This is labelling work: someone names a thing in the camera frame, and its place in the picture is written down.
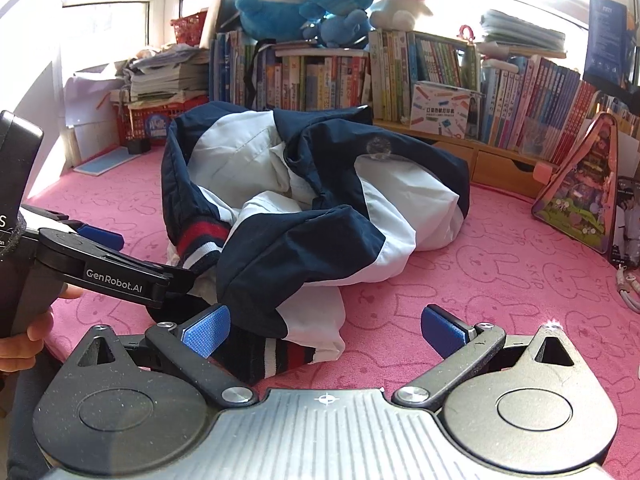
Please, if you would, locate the black white photo print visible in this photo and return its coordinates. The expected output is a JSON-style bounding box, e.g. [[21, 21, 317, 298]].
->
[[610, 177, 640, 267]]

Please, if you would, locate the person's left forearm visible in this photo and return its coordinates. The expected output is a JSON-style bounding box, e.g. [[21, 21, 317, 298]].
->
[[0, 350, 66, 478]]

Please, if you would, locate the pink triangular case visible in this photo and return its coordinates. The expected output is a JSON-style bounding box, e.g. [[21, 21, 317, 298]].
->
[[531, 112, 621, 253]]

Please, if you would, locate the small red basket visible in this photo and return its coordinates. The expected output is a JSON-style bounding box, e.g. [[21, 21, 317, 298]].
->
[[170, 10, 208, 46]]

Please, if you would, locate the navy and white jacket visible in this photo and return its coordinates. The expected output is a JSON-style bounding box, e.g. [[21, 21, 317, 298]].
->
[[161, 101, 471, 385]]

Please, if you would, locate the white paper roll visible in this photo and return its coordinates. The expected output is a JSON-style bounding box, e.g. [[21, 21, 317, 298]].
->
[[480, 57, 519, 74]]

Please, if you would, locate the row of pink red books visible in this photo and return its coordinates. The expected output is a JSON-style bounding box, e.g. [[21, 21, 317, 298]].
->
[[477, 55, 601, 163]]

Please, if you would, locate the row of tall blue books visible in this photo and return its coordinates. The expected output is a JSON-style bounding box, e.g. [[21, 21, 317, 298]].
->
[[209, 30, 251, 106]]

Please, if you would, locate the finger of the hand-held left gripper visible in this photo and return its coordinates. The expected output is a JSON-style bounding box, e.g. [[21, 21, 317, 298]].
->
[[165, 266, 201, 295], [20, 204, 126, 252]]

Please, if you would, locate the row of colourful upright books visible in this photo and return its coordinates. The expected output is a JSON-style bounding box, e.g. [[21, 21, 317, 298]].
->
[[245, 49, 373, 113]]

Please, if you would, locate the white cable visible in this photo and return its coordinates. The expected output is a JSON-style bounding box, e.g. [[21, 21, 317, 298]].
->
[[615, 265, 640, 316]]

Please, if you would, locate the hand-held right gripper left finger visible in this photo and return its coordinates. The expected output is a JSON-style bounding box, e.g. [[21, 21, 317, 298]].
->
[[65, 304, 258, 407]]

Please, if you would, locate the white box colourful print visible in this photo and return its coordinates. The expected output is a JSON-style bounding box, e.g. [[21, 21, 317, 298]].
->
[[410, 80, 483, 140]]

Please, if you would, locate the light blue booklet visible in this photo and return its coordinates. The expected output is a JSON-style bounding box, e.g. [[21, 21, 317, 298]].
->
[[74, 152, 143, 177]]

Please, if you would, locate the red plastic crate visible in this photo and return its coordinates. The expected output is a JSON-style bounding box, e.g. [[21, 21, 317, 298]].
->
[[116, 95, 211, 147]]

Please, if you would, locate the stack of papers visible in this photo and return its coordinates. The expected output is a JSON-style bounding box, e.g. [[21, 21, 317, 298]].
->
[[122, 42, 211, 106]]

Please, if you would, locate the row of green-spined books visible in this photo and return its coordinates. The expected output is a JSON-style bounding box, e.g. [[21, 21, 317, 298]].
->
[[369, 30, 481, 123]]

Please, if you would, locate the small blue plush toy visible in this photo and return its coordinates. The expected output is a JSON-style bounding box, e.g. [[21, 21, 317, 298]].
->
[[302, 9, 373, 48]]

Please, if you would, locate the wooden shelf with drawers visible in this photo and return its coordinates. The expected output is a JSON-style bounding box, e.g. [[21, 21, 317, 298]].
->
[[372, 119, 561, 196]]

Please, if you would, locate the person's left hand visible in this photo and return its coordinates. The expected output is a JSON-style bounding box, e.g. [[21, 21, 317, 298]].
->
[[0, 284, 84, 375]]

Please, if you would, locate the pink rabbit-print mat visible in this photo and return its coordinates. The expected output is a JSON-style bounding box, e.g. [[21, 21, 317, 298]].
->
[[25, 147, 640, 480]]

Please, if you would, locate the dark blue printed bag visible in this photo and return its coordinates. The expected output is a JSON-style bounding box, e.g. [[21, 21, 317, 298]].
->
[[582, 0, 637, 91]]

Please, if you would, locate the white paper sheet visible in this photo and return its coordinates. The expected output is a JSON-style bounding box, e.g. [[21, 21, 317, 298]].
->
[[64, 62, 132, 128]]

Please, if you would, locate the white framed window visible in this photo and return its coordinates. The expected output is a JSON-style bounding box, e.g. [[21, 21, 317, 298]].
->
[[50, 0, 221, 68]]

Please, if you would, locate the large blue plush toy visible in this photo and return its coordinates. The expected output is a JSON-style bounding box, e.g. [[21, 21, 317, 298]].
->
[[235, 0, 326, 41]]

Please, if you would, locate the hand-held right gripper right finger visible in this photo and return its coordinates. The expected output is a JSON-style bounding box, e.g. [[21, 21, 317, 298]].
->
[[392, 304, 593, 407]]

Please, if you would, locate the stack of pale green booklets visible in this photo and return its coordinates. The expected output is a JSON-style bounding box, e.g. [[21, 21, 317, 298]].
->
[[480, 9, 568, 58]]

